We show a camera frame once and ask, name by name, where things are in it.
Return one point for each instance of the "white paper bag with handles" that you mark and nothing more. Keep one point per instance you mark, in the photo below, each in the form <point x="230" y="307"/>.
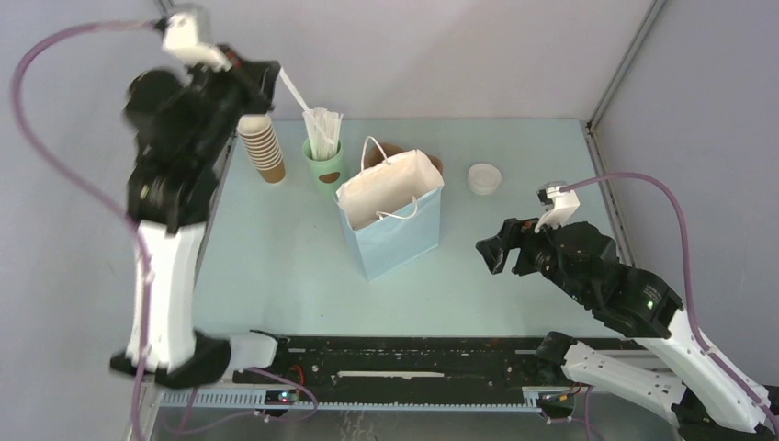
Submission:
<point x="379" y="191"/>

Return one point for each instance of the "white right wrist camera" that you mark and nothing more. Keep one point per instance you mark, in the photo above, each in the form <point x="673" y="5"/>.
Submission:
<point x="559" y="205"/>

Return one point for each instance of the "stack of brown paper cups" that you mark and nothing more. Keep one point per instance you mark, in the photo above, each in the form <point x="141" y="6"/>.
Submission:
<point x="260" y="142"/>

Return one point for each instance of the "single white straw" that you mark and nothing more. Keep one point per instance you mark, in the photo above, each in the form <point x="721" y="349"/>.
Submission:
<point x="293" y="90"/>

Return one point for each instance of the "bundle of white wrapped straws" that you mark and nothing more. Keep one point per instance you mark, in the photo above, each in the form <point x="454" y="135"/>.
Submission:
<point x="323" y="127"/>

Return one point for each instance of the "brown cardboard cup carrier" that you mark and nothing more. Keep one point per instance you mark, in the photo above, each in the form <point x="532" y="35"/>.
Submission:
<point x="375" y="156"/>

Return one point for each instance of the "stack of white lids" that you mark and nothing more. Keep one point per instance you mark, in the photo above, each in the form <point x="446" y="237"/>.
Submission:
<point x="484" y="179"/>

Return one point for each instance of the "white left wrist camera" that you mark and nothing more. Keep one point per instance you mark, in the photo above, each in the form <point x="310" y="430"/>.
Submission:
<point x="187" y="37"/>

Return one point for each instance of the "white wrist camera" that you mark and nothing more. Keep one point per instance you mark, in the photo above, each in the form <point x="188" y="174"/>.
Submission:
<point x="559" y="205"/>
<point x="187" y="37"/>

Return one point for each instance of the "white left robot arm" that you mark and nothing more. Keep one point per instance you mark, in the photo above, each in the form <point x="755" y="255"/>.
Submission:
<point x="170" y="219"/>

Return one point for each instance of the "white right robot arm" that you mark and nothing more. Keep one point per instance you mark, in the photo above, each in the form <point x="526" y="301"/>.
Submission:
<point x="702" y="395"/>

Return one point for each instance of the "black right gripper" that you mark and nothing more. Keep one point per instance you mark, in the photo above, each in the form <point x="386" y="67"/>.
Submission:
<point x="520" y="232"/>

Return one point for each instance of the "green straw holder jar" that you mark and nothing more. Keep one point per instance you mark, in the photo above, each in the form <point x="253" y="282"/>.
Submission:
<point x="327" y="175"/>

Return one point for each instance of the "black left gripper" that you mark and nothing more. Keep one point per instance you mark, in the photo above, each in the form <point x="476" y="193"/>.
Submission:
<point x="257" y="77"/>

